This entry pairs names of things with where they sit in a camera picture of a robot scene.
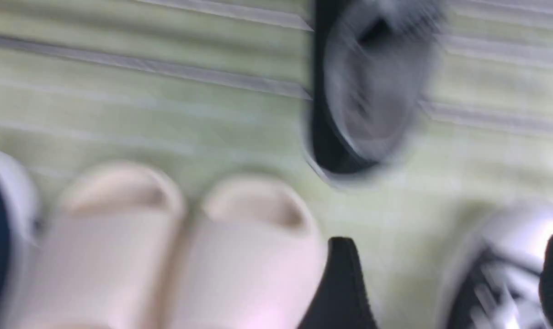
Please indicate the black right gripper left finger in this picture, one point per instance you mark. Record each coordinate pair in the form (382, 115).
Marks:
(341, 301)

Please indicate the black canvas sneaker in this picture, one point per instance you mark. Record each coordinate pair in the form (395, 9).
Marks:
(490, 280)
(371, 63)

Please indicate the navy slip-on shoe right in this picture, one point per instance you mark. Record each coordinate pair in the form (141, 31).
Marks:
(19, 210)

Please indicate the silver metal shoe rack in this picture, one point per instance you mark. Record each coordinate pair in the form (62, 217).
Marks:
(167, 68)

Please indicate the cream slide slipper right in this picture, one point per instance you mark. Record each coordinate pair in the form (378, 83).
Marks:
(254, 260)

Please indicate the cream slide slipper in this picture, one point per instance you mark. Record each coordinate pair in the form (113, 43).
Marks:
(102, 258)
(254, 260)

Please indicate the cream slide slipper left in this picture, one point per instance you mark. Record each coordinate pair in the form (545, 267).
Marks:
(102, 258)

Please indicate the green checkered tablecloth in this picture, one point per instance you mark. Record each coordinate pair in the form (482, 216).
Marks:
(59, 116)

